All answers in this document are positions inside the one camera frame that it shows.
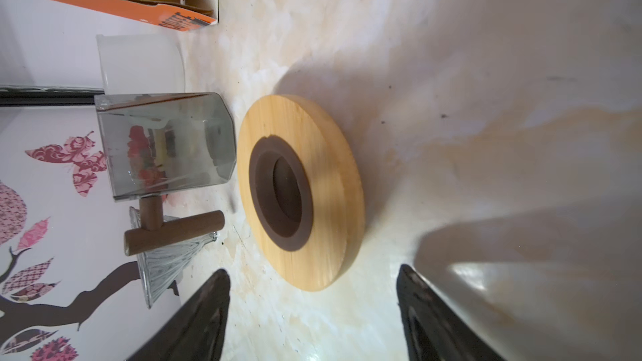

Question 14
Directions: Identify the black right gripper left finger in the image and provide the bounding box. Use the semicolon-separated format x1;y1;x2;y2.
128;269;231;360

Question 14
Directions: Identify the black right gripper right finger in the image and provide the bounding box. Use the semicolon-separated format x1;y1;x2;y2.
396;264;502;361

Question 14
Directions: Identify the clear ribbed glass dripper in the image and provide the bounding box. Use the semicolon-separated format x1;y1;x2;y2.
136;211;225;309

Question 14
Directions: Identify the wooden dripper collar ring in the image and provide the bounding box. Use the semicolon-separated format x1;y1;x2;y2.
236;94;366;292

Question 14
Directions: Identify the orange coffee filter box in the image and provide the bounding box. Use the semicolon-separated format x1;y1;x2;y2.
52;0;219;32

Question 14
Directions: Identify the white translucent plastic mug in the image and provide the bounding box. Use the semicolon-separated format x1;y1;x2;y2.
96;34;185;95

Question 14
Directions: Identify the smoked glass carafe wooden handle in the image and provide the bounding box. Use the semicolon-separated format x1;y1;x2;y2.
95;93;237;256

